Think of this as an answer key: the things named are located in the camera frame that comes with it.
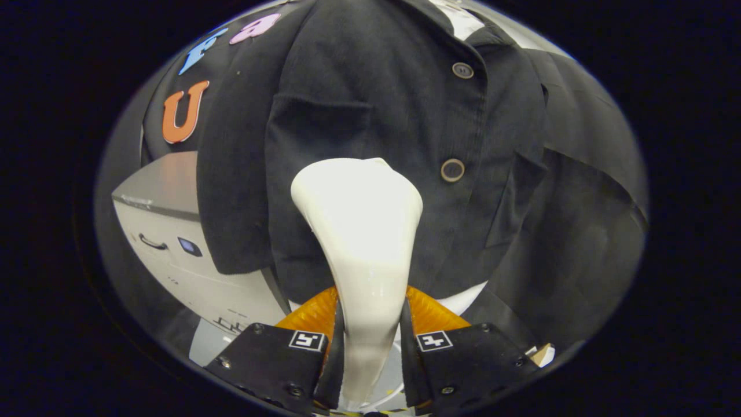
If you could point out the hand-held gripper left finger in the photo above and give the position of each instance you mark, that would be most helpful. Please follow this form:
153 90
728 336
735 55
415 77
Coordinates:
272 362

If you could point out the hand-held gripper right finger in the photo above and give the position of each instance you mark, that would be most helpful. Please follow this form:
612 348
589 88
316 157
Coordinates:
469 362

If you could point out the white mannequin torso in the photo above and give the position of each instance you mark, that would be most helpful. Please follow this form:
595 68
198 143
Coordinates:
463 301

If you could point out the grey drawer cabinet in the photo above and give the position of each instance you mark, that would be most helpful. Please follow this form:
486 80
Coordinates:
173 272

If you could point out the black backdrop cloth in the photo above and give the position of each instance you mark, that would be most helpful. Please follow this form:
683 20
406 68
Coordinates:
579 231

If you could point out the white garment steamer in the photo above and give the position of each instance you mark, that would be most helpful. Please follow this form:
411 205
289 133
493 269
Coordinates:
359 231

